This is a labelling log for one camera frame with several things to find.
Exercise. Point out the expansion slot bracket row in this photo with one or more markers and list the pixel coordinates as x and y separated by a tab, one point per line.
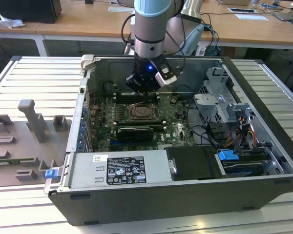
84	126

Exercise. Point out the silver square CPU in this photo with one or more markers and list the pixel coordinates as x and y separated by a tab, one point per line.
144	112

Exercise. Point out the black RAM slot row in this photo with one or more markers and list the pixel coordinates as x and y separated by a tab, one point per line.
141	124
125	98

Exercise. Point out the grey laptop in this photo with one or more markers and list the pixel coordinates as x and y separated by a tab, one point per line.
286	15

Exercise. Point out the CPU socket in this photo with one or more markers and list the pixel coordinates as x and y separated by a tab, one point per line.
158	113

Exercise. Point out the blue case latch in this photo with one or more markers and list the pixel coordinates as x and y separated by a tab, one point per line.
51	174

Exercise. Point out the green motherboard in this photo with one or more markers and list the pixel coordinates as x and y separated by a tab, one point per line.
175	131

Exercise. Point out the black plastic shroud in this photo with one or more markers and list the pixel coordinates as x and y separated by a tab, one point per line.
193	163

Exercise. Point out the grey power supply unit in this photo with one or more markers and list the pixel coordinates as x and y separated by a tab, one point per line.
88	170

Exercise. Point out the grey parts rack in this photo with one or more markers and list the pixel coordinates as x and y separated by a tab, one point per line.
19	146

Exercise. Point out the hard disk in blue carrier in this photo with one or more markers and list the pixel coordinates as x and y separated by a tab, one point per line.
227	155

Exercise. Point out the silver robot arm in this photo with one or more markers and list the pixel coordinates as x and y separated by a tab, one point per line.
149	29

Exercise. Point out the black open PC case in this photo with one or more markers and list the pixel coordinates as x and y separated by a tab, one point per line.
161	207

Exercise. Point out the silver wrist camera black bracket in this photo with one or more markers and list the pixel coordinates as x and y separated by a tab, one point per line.
164	79

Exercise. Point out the white power adapter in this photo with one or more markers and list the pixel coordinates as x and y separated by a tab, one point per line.
201	51

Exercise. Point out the crumpled white paper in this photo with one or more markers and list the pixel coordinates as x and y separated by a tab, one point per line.
11	22

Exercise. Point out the pale blue teach pendant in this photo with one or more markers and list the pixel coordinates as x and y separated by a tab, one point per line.
195	39

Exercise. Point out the white paper sheet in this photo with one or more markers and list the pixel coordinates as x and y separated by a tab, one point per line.
251	17

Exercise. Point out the wooden desk white frame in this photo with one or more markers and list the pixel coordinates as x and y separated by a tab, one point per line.
88	24

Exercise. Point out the green RAM stick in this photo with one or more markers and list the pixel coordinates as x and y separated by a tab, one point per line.
14	161

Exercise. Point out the grey metal drive cage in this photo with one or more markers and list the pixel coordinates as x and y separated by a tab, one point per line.
210	102

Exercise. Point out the black computer box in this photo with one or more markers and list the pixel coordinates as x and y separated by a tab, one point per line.
24	9

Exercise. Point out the black graphics card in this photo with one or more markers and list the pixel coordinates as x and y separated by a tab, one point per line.
135	134

